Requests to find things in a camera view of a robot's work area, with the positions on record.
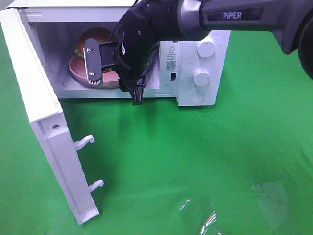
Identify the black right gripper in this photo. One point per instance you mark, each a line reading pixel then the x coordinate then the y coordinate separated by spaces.
pixel 136 54

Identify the white microwave door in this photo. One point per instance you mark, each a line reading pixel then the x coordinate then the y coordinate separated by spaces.
pixel 46 115

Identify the white round knob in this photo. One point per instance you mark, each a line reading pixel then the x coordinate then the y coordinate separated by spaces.
pixel 201 77
pixel 206 47

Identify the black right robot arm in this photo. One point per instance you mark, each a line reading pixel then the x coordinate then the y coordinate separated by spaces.
pixel 147 22

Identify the clear plastic wrap piece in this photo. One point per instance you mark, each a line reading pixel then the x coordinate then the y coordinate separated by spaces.
pixel 197 217

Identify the burger with lettuce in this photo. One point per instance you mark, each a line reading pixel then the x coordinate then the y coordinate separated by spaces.
pixel 100 34

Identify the round white door button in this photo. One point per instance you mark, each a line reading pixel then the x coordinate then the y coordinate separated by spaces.
pixel 197 97

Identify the lower white round knob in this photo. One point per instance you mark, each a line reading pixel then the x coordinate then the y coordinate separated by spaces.
pixel 201 77

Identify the white microwave oven body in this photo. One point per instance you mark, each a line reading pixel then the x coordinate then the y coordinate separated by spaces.
pixel 41 36

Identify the pink round plate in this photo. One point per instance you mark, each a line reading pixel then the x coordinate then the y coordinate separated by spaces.
pixel 77 68

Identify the upper white round knob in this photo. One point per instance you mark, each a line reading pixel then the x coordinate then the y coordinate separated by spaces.
pixel 206 47

